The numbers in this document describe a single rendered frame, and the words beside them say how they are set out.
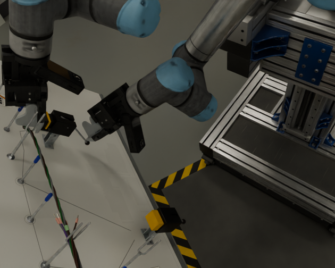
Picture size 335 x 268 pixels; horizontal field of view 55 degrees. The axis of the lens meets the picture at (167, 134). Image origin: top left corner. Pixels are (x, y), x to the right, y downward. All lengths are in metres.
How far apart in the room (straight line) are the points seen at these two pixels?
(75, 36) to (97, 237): 2.44
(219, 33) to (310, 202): 1.11
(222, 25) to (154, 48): 1.93
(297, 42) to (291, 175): 0.78
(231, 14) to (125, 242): 0.57
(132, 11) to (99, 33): 2.42
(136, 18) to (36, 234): 0.45
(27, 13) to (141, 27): 0.19
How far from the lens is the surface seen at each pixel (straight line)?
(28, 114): 0.77
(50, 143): 0.89
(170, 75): 0.68
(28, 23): 0.63
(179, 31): 2.79
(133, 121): 0.80
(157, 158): 2.04
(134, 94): 0.74
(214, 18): 0.77
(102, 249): 0.77
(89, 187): 0.86
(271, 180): 1.71
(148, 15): 0.59
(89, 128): 0.87
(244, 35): 1.07
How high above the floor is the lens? 1.76
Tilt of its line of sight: 56 degrees down
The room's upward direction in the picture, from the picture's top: 15 degrees counter-clockwise
